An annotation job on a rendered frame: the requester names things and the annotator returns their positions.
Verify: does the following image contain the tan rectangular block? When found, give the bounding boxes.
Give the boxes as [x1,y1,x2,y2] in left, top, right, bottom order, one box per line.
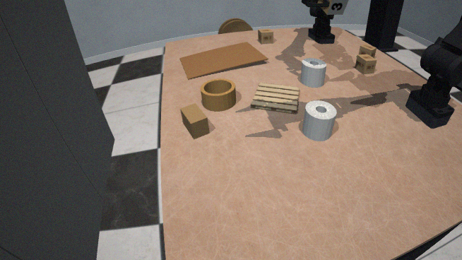
[180,103,210,139]

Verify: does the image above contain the brown open cylinder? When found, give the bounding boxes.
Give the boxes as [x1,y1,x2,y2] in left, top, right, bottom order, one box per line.
[201,78,236,112]

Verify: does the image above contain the small square wooden pallet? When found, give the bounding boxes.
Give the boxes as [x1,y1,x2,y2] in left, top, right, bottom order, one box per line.
[251,83,300,114]

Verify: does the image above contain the tan cardboard carton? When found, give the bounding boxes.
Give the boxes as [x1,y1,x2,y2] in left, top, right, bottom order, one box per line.
[318,0,349,15]
[258,29,273,44]
[359,44,377,57]

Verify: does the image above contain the brown cardboard carton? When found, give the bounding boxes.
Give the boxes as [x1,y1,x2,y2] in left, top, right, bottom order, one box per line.
[355,54,377,74]

